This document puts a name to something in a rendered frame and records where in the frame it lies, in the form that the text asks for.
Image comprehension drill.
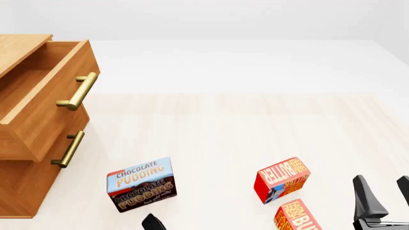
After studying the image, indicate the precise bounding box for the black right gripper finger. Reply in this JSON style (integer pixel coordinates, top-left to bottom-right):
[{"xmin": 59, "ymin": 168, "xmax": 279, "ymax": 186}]
[
  {"xmin": 352, "ymin": 174, "xmax": 390, "ymax": 222},
  {"xmin": 396, "ymin": 175, "xmax": 409, "ymax": 208}
]

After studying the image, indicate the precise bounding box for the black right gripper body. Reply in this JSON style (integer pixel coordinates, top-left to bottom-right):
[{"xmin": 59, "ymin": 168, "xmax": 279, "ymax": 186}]
[{"xmin": 352, "ymin": 213, "xmax": 409, "ymax": 230}]

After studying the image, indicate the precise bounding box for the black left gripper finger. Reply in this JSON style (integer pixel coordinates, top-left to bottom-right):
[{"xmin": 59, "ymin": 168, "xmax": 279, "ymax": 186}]
[{"xmin": 141, "ymin": 213, "xmax": 168, "ymax": 230}]

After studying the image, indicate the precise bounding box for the closed wooden drawer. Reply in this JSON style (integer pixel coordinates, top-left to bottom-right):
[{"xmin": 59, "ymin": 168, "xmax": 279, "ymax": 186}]
[{"xmin": 37, "ymin": 103, "xmax": 91, "ymax": 169}]

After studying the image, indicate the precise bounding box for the wooden cabinet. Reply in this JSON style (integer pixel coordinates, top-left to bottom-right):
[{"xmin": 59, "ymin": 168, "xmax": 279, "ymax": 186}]
[{"xmin": 0, "ymin": 34, "xmax": 91, "ymax": 219}]

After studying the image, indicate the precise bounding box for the open wooden drawer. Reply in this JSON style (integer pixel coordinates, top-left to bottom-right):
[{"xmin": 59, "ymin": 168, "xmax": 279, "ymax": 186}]
[{"xmin": 0, "ymin": 40, "xmax": 101, "ymax": 164}]

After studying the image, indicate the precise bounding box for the chocolate pudding box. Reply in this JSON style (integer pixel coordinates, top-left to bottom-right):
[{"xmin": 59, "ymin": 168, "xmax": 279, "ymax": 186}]
[{"xmin": 106, "ymin": 157, "xmax": 178, "ymax": 213}]

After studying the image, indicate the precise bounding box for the red butter box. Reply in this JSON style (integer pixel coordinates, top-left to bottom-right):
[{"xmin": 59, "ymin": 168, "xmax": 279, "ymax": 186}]
[
  {"xmin": 253, "ymin": 156, "xmax": 312, "ymax": 205},
  {"xmin": 273, "ymin": 198, "xmax": 323, "ymax": 230}
]

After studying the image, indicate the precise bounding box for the short brass drawer handle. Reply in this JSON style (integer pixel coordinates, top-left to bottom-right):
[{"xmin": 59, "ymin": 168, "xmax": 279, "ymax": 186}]
[{"xmin": 50, "ymin": 130, "xmax": 86, "ymax": 169}]

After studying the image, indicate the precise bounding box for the long brass drawer handle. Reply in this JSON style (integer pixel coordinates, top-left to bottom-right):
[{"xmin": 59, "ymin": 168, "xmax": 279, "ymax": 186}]
[{"xmin": 56, "ymin": 71, "xmax": 99, "ymax": 112}]

